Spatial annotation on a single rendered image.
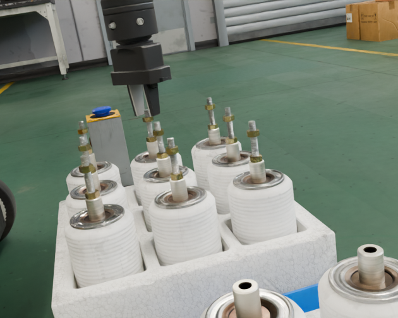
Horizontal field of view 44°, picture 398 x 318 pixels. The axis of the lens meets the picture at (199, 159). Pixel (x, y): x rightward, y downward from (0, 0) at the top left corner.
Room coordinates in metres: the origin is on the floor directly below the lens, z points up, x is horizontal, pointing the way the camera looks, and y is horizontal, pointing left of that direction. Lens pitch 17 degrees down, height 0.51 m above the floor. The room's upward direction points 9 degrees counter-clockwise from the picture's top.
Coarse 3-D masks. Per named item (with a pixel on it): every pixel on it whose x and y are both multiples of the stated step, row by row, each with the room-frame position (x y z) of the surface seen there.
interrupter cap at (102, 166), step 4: (100, 164) 0.89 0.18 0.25; (104, 164) 0.88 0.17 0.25; (108, 164) 0.88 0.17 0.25; (76, 168) 0.88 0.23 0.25; (100, 168) 0.86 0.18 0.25; (104, 168) 0.85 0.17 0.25; (108, 168) 0.85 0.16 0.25; (72, 172) 0.86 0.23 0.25; (76, 172) 0.86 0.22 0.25; (100, 172) 0.84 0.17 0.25; (72, 176) 0.85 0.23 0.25; (76, 176) 0.84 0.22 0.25; (80, 176) 0.83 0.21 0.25
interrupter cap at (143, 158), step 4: (164, 148) 0.92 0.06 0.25; (144, 152) 0.92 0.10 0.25; (136, 156) 0.90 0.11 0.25; (140, 156) 0.89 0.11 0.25; (144, 156) 0.89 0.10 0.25; (148, 156) 0.90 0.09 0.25; (136, 160) 0.87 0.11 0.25; (140, 160) 0.87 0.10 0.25; (144, 160) 0.87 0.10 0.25; (148, 160) 0.86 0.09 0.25; (152, 160) 0.85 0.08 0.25; (156, 160) 0.85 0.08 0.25
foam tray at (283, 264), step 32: (128, 192) 0.91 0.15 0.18; (64, 224) 0.80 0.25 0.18; (224, 224) 0.70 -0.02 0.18; (320, 224) 0.65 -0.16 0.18; (64, 256) 0.68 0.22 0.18; (224, 256) 0.60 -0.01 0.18; (256, 256) 0.60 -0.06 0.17; (288, 256) 0.61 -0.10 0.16; (320, 256) 0.62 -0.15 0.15; (64, 288) 0.58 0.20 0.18; (96, 288) 0.57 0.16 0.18; (128, 288) 0.57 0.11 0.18; (160, 288) 0.57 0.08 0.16; (192, 288) 0.58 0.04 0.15; (224, 288) 0.59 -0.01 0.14; (288, 288) 0.61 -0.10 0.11
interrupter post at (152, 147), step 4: (148, 144) 0.88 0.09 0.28; (152, 144) 0.88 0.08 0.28; (156, 144) 0.88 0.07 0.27; (148, 148) 0.88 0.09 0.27; (152, 148) 0.88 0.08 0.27; (156, 148) 0.88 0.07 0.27; (148, 152) 0.89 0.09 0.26; (152, 152) 0.88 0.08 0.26; (156, 152) 0.88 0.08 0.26; (152, 156) 0.88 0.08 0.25; (156, 156) 0.88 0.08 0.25
